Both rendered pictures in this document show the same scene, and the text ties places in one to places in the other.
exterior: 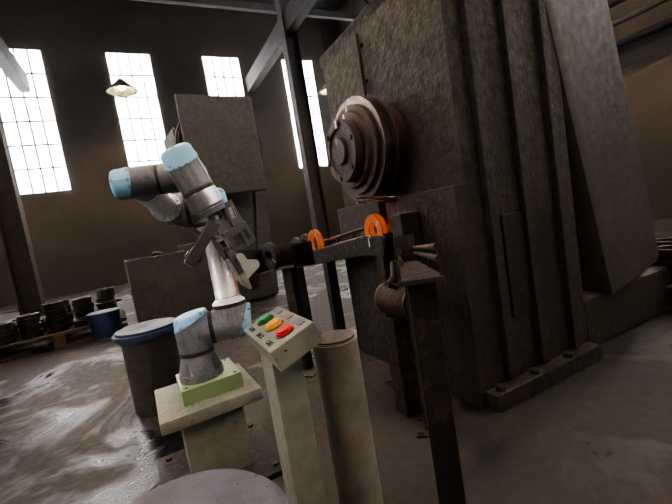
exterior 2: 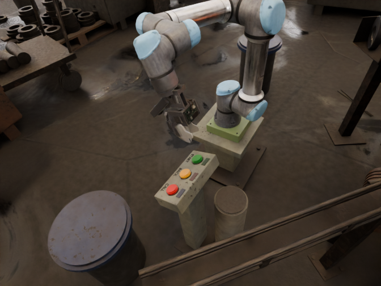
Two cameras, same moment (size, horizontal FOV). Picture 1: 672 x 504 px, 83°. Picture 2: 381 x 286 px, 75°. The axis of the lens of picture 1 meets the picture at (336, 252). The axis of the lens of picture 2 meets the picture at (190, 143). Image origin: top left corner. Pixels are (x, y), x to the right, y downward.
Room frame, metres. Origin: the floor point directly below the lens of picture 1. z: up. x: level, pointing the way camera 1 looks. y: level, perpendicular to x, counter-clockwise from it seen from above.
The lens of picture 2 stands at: (0.68, -0.31, 1.32)
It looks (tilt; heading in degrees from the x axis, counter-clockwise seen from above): 48 degrees down; 66
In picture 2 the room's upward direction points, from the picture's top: 7 degrees counter-clockwise
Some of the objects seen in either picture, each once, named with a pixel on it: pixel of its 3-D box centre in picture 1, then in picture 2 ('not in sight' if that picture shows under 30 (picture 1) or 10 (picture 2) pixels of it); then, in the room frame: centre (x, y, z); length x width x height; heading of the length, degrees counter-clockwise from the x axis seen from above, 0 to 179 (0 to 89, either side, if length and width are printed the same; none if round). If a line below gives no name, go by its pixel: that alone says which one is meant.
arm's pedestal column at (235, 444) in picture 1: (214, 433); (226, 144); (1.30, 0.54, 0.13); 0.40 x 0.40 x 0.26; 28
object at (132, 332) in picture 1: (154, 365); (256, 65); (1.93, 1.04, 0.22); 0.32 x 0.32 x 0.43
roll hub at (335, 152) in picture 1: (343, 151); not in sight; (1.75, -0.11, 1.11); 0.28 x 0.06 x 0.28; 26
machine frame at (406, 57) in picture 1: (438, 190); not in sight; (1.98, -0.58, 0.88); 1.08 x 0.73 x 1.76; 26
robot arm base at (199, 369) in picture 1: (199, 361); (227, 112); (1.30, 0.54, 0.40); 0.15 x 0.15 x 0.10
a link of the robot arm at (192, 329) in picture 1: (194, 329); (228, 95); (1.30, 0.53, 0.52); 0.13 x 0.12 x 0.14; 104
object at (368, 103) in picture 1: (361, 150); not in sight; (1.79, -0.20, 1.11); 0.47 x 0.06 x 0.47; 26
